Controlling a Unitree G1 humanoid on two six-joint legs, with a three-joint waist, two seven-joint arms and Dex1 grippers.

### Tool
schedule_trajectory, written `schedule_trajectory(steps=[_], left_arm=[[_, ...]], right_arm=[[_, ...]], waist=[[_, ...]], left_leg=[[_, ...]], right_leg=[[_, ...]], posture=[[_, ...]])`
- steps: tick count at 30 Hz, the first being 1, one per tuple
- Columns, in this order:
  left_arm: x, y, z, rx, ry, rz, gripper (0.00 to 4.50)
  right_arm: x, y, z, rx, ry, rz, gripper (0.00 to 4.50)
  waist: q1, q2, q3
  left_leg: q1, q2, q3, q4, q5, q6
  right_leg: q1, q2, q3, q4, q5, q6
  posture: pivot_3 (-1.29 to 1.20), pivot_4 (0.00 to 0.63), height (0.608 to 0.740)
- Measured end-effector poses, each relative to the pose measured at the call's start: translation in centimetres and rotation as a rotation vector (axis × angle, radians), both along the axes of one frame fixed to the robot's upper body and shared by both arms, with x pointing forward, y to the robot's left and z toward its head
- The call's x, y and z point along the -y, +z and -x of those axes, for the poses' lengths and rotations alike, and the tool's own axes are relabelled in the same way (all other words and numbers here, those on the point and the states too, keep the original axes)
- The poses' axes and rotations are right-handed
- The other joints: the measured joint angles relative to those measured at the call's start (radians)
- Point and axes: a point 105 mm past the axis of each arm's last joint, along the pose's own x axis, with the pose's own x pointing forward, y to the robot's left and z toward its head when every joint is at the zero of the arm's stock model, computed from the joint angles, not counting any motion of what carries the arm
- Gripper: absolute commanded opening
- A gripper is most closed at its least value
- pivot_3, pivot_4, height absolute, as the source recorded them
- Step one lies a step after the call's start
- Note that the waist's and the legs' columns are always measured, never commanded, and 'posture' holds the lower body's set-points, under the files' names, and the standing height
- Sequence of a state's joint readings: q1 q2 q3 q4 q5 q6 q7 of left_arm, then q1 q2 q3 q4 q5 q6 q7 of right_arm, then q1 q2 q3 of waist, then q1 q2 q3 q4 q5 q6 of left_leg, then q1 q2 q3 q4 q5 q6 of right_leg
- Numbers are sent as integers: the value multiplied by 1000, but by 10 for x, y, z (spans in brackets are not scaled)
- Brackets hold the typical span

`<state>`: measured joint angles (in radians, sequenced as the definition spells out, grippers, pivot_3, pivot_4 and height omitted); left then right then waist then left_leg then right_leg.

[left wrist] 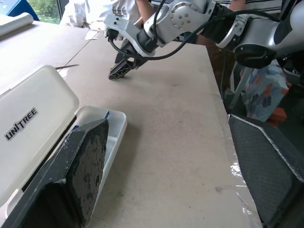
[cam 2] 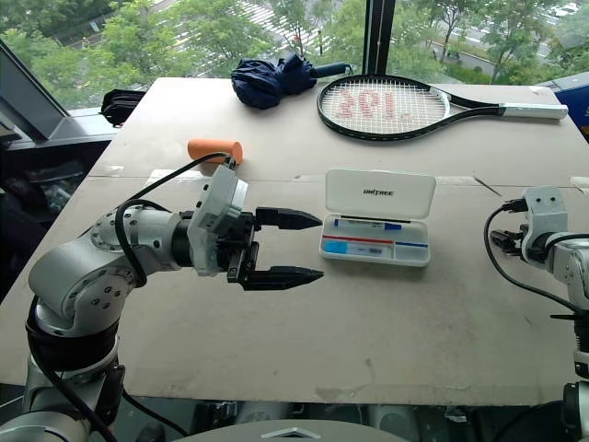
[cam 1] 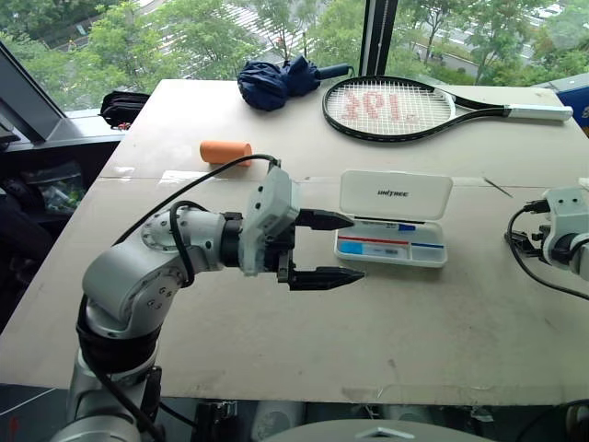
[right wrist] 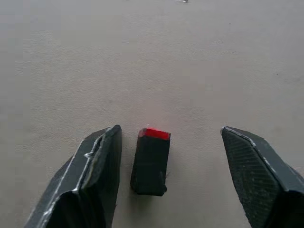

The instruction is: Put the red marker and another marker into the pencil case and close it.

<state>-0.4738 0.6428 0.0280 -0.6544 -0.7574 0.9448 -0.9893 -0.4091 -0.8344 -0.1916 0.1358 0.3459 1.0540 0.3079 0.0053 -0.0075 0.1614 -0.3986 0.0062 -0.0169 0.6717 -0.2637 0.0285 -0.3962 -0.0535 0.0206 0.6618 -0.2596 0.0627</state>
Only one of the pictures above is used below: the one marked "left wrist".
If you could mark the blue container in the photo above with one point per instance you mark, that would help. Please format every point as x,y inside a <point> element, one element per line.
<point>22,9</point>

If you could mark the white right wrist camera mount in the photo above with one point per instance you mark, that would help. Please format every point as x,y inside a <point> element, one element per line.
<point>121,26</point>

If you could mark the colourful patterned plastic bag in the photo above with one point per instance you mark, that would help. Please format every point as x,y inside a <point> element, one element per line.
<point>263,95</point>

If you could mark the white paper roll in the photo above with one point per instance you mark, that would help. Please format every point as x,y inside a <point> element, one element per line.
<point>14,23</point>

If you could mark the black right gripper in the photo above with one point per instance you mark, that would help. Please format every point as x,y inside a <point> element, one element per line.
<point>133,59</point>

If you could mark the person in white shirt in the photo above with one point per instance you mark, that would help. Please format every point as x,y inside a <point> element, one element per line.
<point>95,12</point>

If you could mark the white metal frame leg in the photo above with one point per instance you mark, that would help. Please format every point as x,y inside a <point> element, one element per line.
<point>240,90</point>

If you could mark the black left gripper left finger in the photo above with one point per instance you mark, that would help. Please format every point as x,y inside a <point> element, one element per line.
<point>71,171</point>

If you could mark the white paper sheet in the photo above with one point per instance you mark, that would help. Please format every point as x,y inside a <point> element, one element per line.
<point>93,35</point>

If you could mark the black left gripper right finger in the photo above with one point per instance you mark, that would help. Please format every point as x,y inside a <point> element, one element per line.
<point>266,166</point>

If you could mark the thin dark stick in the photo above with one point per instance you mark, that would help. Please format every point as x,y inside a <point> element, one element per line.
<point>67,66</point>

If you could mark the black and white shoe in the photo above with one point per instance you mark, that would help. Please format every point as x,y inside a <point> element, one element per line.
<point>292,70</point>

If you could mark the white Unitree pencil case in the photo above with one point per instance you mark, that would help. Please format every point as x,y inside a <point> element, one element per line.
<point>33,123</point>

